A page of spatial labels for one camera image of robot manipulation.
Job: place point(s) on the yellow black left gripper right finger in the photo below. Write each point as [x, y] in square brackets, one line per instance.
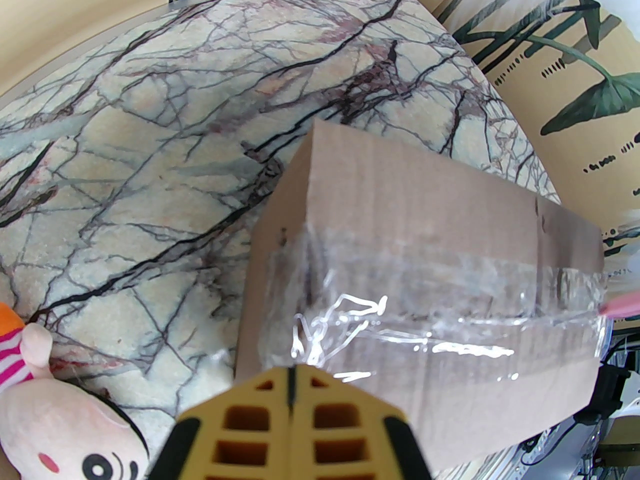
[345, 428]

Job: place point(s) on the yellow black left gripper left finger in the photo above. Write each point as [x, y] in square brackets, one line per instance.
[240, 428]

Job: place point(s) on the pink plush doll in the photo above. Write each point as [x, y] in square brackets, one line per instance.
[60, 418]

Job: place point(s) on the taped brown cardboard box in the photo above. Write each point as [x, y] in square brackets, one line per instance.
[425, 208]

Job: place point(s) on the pink utility knife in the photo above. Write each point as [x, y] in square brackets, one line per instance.
[625, 305]

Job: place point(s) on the aluminium front rail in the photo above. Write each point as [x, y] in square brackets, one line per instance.
[490, 468]

